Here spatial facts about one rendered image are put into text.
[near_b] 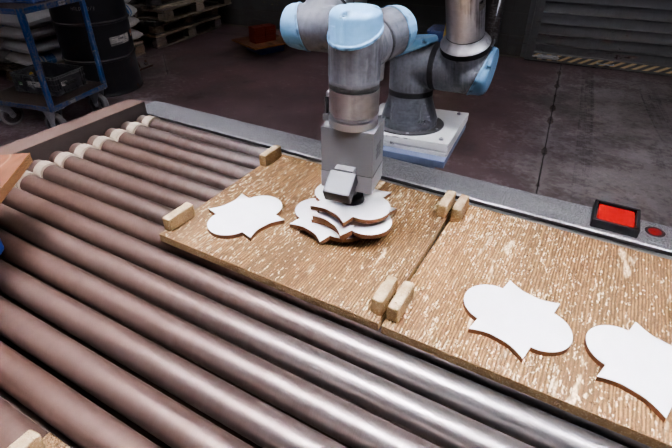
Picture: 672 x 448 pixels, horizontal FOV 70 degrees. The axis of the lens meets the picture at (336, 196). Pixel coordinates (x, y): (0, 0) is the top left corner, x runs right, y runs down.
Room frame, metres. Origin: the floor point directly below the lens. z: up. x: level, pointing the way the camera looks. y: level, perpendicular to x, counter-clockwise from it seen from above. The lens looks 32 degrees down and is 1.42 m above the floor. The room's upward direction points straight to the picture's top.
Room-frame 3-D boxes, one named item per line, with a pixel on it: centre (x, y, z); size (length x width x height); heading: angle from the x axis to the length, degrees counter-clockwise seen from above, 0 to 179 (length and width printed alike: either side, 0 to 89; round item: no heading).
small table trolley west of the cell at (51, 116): (3.40, 2.17, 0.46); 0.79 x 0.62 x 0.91; 65
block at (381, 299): (0.49, -0.07, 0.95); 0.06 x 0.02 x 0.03; 151
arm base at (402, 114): (1.22, -0.20, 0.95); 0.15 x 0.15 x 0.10
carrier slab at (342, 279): (0.70, 0.04, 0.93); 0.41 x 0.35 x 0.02; 61
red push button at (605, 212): (0.72, -0.51, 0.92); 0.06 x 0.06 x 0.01; 61
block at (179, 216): (0.68, 0.27, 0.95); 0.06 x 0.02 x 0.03; 151
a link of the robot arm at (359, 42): (0.68, -0.03, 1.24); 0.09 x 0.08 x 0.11; 150
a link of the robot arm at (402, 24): (0.77, -0.06, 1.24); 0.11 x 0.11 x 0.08; 60
